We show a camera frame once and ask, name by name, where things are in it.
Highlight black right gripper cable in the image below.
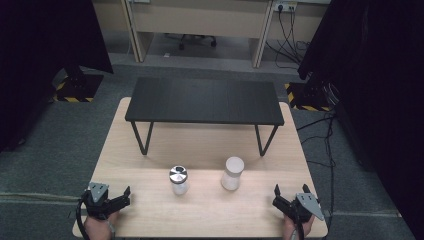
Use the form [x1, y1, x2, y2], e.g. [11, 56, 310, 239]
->
[295, 220, 306, 240]

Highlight person's right hand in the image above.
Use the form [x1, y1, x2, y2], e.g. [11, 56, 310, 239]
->
[283, 213, 316, 240]

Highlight black curtain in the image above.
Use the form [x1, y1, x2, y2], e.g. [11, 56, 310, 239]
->
[0, 0, 114, 154]
[297, 0, 424, 240]

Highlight black office chair base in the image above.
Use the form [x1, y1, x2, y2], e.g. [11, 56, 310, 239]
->
[164, 33, 218, 52]

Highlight beige office desk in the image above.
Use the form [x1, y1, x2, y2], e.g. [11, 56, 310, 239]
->
[91, 0, 329, 69]

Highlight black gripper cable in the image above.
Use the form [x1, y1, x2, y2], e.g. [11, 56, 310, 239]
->
[75, 196, 92, 240]
[295, 220, 306, 240]

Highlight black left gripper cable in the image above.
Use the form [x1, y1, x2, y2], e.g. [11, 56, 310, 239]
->
[75, 196, 92, 240]

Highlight long black floor cable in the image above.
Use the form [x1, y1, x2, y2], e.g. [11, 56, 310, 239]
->
[296, 111, 336, 231]

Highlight white jar with white lid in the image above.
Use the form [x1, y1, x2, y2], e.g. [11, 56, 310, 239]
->
[220, 156, 245, 192]

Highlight black stand base striped tape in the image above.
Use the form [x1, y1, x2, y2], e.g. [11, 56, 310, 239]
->
[52, 65, 105, 104]
[284, 77, 335, 113]

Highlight black power cable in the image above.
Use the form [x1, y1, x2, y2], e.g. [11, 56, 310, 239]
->
[289, 8, 312, 56]
[265, 7, 303, 69]

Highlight black metal-legged shelf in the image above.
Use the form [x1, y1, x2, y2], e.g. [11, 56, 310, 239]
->
[124, 77, 285, 157]

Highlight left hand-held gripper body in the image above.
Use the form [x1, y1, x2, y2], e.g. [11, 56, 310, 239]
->
[80, 181, 118, 221]

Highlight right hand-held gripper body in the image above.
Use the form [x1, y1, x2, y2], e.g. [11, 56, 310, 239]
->
[287, 183, 325, 224]

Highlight white wall socket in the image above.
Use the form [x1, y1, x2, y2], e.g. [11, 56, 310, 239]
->
[273, 1, 298, 13]

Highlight person's left hand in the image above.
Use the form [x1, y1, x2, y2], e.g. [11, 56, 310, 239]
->
[83, 211, 120, 240]

